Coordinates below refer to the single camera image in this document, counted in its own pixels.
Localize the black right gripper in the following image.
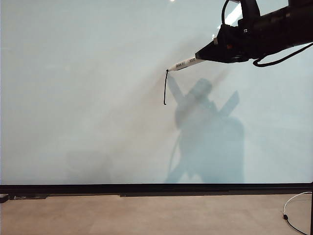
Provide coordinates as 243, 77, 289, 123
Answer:
194, 23, 249, 64

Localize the white marker pen black tip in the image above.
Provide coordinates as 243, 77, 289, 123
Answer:
166, 56, 198, 72

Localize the long black pen tray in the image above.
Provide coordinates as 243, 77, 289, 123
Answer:
119, 192, 231, 198

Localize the short black pen tray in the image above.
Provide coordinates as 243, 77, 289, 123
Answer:
13, 194, 49, 200

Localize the black camera cable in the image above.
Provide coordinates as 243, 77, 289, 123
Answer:
221, 0, 232, 26

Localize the black curved camera bracket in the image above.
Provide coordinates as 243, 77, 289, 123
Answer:
240, 0, 261, 20

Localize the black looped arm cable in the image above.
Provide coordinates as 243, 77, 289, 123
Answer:
252, 42, 313, 68

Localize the white board with black frame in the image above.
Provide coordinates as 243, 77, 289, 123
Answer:
0, 0, 313, 195

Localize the white and black floor cable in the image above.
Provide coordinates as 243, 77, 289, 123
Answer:
282, 191, 313, 235

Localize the black whiteboard stand post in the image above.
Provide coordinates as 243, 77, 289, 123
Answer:
310, 181, 313, 235

